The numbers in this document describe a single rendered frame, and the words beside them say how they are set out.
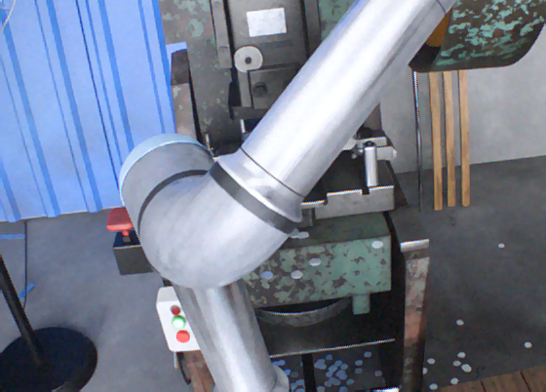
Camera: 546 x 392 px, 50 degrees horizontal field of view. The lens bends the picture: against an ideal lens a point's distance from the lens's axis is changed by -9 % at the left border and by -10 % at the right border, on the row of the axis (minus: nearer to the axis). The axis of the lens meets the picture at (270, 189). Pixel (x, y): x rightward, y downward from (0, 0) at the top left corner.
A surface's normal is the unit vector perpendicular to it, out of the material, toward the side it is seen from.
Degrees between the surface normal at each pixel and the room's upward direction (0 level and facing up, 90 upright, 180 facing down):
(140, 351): 0
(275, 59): 90
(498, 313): 0
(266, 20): 90
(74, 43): 90
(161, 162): 9
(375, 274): 90
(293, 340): 0
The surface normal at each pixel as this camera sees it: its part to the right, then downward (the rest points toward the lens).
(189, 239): -0.44, 0.18
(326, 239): -0.11, -0.86
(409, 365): 0.04, 0.49
